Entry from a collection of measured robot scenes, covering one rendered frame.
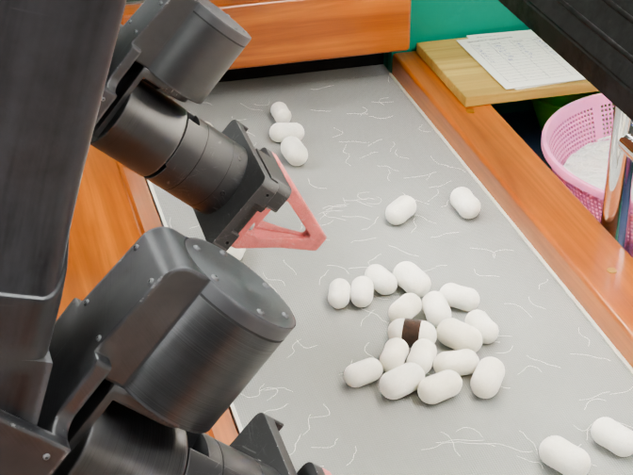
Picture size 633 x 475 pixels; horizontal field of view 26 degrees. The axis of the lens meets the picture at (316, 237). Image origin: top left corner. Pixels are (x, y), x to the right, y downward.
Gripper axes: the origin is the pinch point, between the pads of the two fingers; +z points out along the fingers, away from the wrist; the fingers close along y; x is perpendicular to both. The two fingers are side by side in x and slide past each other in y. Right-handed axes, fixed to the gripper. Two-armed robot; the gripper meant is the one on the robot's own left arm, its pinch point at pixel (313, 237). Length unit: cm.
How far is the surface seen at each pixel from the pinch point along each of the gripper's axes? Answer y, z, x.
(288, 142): 27.1, 7.7, 1.0
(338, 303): 0.3, 6.0, 3.5
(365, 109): 36.5, 17.1, -4.4
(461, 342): -8.1, 11.0, -1.7
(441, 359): -10.2, 8.9, -0.4
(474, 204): 11.4, 17.4, -7.4
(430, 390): -13.4, 7.6, 1.0
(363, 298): 0.0, 7.2, 2.0
